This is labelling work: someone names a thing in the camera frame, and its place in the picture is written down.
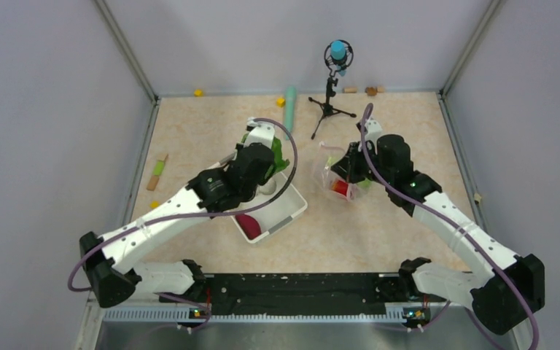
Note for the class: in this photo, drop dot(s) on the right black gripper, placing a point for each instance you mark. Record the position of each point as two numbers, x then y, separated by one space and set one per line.
347 167

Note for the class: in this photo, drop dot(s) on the green toy apple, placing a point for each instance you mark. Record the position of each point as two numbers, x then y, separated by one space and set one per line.
364 185

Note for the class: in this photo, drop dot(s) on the clear pink zip top bag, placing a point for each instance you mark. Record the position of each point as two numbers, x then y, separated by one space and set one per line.
329 182

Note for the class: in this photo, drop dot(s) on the red toy apple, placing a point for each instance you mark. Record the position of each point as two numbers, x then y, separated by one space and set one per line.
340 187

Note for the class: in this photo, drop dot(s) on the green toy napa cabbage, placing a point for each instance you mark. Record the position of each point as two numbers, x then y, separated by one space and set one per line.
277 157

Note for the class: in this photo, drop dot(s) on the white toy garlic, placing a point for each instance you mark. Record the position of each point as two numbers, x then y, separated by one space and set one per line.
269 188

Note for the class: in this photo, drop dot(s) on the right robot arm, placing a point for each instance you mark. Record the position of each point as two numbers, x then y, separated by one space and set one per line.
502 288

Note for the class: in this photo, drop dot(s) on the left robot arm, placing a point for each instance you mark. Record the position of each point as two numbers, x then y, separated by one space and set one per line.
108 260

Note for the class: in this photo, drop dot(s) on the black tripod microphone stand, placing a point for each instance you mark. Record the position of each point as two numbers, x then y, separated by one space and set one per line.
328 110

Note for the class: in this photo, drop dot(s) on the brown wooden block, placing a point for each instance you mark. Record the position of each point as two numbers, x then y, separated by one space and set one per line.
374 91

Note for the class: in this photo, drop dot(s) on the teal cylindrical toy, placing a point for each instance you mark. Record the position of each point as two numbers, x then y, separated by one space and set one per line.
290 97

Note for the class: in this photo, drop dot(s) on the blue microphone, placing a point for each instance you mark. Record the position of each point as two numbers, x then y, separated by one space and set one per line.
338 56

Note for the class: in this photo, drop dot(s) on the dark red toy vegetable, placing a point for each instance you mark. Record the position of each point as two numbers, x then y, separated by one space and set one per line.
249 225

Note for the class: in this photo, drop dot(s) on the green and wood toy knife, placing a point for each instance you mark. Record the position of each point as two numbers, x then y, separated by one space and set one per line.
157 170

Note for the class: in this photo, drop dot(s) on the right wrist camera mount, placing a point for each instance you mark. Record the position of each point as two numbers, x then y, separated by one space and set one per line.
373 130

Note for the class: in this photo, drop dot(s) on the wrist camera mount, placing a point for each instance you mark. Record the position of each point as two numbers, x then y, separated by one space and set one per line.
373 130
259 133

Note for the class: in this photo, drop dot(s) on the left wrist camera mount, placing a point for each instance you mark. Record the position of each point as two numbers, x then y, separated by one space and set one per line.
259 133

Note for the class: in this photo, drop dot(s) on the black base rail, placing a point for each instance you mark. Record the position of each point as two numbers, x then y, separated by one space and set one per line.
302 294

